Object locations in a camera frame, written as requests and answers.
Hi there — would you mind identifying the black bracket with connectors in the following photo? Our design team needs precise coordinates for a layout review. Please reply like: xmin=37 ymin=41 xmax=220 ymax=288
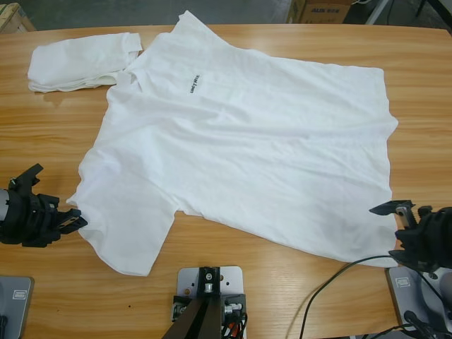
xmin=172 ymin=292 xmax=248 ymax=339

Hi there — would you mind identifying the black base plug cable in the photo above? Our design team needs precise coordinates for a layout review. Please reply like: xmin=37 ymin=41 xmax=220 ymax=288
xmin=367 ymin=310 xmax=452 ymax=339

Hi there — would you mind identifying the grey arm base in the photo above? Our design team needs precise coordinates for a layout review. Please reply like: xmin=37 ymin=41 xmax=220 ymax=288
xmin=0 ymin=275 xmax=35 ymax=339
xmin=384 ymin=264 xmax=452 ymax=333

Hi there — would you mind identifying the white metal frame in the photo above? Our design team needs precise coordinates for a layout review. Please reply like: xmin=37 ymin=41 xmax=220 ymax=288
xmin=365 ymin=0 xmax=398 ymax=25

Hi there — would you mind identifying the dark camera post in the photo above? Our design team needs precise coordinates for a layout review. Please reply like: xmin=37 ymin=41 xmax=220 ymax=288
xmin=164 ymin=267 xmax=227 ymax=339

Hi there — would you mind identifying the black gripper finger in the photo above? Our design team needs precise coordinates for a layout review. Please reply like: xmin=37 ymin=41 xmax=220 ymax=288
xmin=56 ymin=208 xmax=88 ymax=234
xmin=369 ymin=199 xmax=417 ymax=230
xmin=10 ymin=162 xmax=45 ymax=194
xmin=388 ymin=249 xmax=413 ymax=266

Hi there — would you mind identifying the wooden crate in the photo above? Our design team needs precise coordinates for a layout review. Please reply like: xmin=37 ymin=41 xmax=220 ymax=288
xmin=0 ymin=2 xmax=36 ymax=35

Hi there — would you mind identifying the white mount block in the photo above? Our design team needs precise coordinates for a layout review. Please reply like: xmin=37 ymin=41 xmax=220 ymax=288
xmin=176 ymin=266 xmax=245 ymax=319

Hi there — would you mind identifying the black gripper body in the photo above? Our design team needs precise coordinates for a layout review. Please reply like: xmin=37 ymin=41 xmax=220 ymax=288
xmin=0 ymin=189 xmax=60 ymax=248
xmin=395 ymin=206 xmax=452 ymax=280

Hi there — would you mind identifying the cardboard box with AUX print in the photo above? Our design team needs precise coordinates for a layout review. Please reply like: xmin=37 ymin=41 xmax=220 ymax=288
xmin=302 ymin=0 xmax=354 ymax=24

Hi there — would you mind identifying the black metal frame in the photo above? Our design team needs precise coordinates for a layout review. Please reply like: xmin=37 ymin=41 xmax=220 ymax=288
xmin=415 ymin=0 xmax=452 ymax=35

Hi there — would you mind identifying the long thin black cable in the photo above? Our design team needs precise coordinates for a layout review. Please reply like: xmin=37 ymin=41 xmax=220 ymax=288
xmin=302 ymin=255 xmax=400 ymax=339

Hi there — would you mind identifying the white Unitree print t-shirt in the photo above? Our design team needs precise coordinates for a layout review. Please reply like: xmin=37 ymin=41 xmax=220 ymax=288
xmin=66 ymin=9 xmax=400 ymax=277

